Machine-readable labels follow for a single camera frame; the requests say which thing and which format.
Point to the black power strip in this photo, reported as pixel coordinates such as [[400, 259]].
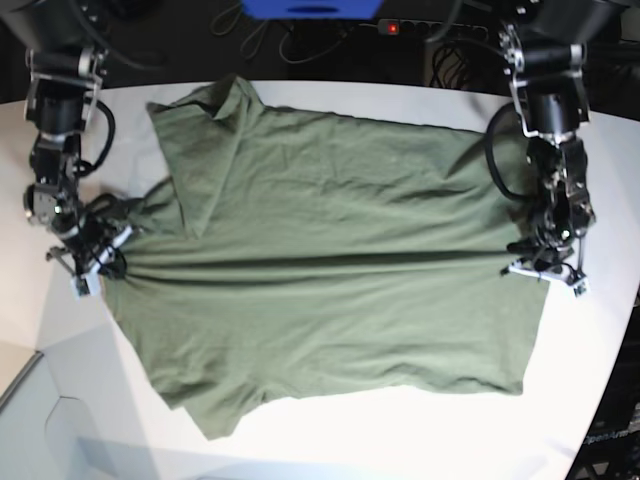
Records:
[[424, 29]]

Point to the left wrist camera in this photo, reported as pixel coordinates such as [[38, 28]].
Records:
[[580, 287]]

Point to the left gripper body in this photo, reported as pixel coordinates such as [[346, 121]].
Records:
[[546, 264]]

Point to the blue box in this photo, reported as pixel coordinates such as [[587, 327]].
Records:
[[311, 9]]

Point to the green t-shirt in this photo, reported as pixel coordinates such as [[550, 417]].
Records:
[[292, 253]]

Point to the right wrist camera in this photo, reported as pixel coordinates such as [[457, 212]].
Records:
[[86, 285]]

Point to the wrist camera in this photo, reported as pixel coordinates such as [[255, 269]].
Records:
[[86, 285], [580, 287]]

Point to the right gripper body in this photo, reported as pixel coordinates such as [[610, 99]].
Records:
[[92, 249]]

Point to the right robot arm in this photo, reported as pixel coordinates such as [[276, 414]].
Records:
[[67, 44]]

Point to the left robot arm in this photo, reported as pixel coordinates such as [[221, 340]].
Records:
[[544, 46]]

